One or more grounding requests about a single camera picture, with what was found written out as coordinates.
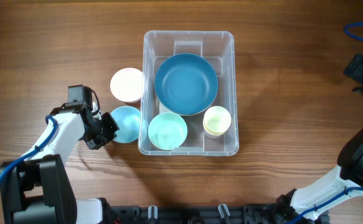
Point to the pale pink small bowl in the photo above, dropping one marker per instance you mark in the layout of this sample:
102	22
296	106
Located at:
127	85

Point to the clear plastic storage container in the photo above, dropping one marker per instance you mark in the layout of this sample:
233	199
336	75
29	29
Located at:
217	47

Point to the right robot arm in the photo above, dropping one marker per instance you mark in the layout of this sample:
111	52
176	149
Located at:
343	182

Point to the yellow plastic cup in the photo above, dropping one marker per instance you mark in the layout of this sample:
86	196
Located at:
213	133

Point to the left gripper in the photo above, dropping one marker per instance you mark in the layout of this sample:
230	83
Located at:
113	127

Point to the white label in container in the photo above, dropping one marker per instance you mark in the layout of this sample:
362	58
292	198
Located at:
162	108

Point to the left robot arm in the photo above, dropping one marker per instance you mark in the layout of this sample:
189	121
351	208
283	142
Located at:
35	187

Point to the cream plastic cup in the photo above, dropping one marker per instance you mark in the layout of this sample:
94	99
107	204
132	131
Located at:
217	118

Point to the dark blue bowl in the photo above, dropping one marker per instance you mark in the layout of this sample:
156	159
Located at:
186	84

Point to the mint green small bowl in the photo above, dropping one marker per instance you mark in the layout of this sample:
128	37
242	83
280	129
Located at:
167	131

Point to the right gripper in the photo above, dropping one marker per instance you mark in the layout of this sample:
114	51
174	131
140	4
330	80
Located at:
357	66

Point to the light blue small bowl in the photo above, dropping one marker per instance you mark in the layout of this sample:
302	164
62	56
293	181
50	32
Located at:
128	121

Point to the pink plastic cup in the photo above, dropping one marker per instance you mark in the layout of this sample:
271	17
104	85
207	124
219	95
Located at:
212	136

